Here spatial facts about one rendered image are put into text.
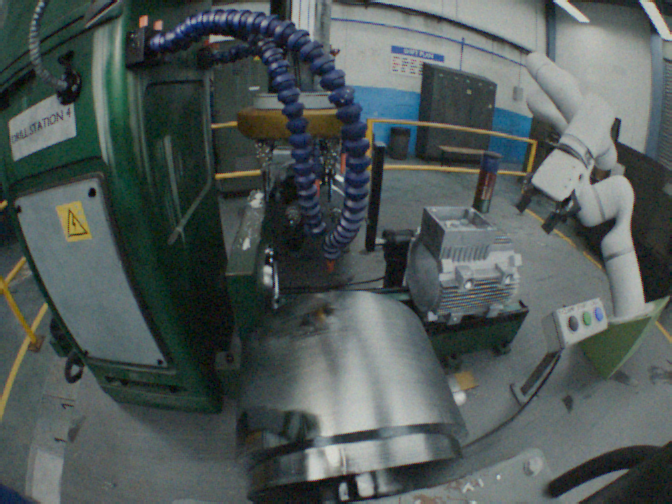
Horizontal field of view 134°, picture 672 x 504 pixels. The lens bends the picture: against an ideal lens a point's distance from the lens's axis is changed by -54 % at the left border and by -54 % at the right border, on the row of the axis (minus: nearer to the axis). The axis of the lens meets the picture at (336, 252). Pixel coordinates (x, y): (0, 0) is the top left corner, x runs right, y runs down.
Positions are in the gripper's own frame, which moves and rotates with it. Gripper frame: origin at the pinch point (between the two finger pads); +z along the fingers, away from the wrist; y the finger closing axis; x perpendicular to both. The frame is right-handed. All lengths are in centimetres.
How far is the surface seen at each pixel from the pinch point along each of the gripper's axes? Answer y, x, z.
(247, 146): 308, 60, 96
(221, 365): -7, 39, 53
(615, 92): 354, -454, -444
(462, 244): 0.9, 10.1, 13.5
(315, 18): 2, 51, -3
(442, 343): -1.1, -4.2, 34.3
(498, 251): 2.4, -0.8, 10.5
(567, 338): -21.1, -5.3, 11.5
